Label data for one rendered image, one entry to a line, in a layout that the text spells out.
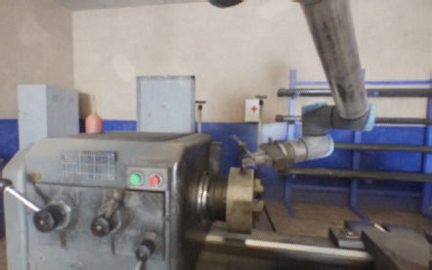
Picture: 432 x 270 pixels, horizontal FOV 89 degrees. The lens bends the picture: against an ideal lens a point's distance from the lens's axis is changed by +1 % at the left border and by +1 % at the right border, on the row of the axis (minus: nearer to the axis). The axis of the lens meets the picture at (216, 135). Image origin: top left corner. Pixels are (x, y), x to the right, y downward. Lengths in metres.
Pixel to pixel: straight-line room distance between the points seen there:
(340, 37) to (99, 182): 0.75
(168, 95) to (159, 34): 1.10
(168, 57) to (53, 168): 3.61
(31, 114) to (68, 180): 3.43
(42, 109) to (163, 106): 1.78
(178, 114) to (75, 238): 3.36
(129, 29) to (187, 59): 1.24
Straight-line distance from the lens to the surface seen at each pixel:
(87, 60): 5.13
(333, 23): 0.55
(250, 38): 4.10
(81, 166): 0.82
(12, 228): 1.08
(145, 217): 0.73
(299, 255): 1.16
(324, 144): 0.92
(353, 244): 1.26
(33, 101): 4.23
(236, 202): 0.81
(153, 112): 4.23
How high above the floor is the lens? 1.41
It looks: 4 degrees down
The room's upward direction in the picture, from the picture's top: 1 degrees clockwise
